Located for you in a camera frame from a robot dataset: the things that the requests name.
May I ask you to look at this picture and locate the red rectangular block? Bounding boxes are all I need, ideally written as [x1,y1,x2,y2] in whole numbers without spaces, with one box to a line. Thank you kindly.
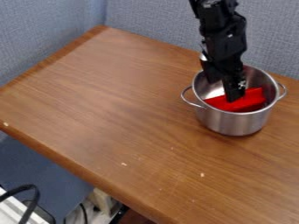
[204,87,267,112]

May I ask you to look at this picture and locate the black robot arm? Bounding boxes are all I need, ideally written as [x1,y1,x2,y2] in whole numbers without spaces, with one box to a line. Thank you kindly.
[189,0,248,102]

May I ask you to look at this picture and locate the black and white chair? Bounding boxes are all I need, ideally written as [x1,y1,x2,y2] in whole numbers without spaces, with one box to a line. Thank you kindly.
[0,184,56,224]

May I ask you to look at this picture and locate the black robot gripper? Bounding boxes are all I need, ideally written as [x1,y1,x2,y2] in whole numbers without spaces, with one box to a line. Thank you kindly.
[200,12,248,102]

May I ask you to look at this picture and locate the white items under table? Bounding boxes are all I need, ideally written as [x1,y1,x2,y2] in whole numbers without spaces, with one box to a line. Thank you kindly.
[63,188,127,224]

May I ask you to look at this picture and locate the stainless steel pot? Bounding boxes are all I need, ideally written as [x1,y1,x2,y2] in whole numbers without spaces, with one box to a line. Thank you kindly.
[181,65,287,137]

